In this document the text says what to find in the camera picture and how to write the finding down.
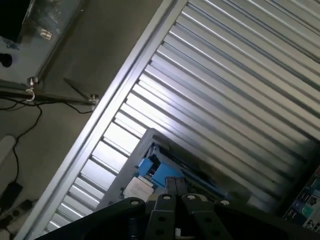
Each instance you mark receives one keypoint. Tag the open black PC case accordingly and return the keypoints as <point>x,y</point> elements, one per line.
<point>307,200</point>

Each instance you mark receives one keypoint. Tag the glass-topped desk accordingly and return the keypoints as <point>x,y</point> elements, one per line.
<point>30,55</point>

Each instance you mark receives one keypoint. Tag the black power adapter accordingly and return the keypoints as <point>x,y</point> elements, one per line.
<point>11,195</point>

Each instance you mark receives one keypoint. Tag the white power strip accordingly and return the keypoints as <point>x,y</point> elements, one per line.
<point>6,147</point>

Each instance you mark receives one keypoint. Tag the grey parts rack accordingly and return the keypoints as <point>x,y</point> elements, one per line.
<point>115,192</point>

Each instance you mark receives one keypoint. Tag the metal support rod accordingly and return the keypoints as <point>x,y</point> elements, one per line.
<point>50,96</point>

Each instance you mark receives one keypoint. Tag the grey power strip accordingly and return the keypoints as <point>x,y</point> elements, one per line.
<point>15,215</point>

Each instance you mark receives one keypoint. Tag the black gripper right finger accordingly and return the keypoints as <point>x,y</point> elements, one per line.
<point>197,220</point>

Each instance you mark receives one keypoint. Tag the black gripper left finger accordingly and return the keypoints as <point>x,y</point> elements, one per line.
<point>160,220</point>

